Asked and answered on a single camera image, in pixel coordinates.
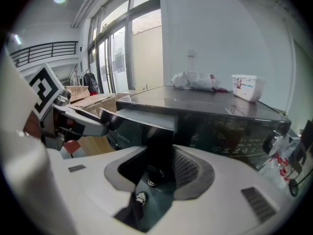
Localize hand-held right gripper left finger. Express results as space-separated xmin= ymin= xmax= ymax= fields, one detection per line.
xmin=46 ymin=145 xmax=148 ymax=235

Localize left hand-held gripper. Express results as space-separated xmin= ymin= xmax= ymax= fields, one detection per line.
xmin=23 ymin=62 xmax=123 ymax=152

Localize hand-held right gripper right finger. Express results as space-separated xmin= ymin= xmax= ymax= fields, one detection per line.
xmin=146 ymin=144 xmax=298 ymax=235

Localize white detergent drawer dark front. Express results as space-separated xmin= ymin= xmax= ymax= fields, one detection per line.
xmin=99 ymin=107 xmax=179 ymax=152

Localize dark grey washing machine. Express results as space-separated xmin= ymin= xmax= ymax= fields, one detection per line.
xmin=99 ymin=85 xmax=293 ymax=233

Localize large brown cardboard box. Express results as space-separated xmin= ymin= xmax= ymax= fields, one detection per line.
xmin=69 ymin=93 xmax=118 ymax=157

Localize red stool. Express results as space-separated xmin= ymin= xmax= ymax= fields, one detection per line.
xmin=63 ymin=140 xmax=82 ymax=158

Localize small brown cardboard box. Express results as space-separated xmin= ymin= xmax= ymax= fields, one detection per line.
xmin=64 ymin=85 xmax=90 ymax=104

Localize clothes rack with dark clothes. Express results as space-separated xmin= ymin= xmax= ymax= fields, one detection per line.
xmin=81 ymin=69 xmax=100 ymax=95

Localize clear plastic bag red print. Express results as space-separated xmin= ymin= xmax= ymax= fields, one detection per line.
xmin=258 ymin=131 xmax=307 ymax=189

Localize dark framed glass doors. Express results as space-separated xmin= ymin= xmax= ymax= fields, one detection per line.
xmin=87 ymin=0 xmax=164 ymax=94

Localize silver control knob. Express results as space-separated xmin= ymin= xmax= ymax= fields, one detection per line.
xmin=262 ymin=130 xmax=285 ymax=156

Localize black metal railing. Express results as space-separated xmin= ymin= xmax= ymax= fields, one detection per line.
xmin=9 ymin=41 xmax=79 ymax=69

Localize black stand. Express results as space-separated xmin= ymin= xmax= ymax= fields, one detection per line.
xmin=288 ymin=118 xmax=313 ymax=198

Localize crumpled white plastic bag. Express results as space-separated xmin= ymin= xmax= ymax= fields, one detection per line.
xmin=170 ymin=70 xmax=230 ymax=93

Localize white plastic lidded box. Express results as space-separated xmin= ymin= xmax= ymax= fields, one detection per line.
xmin=230 ymin=74 xmax=268 ymax=103

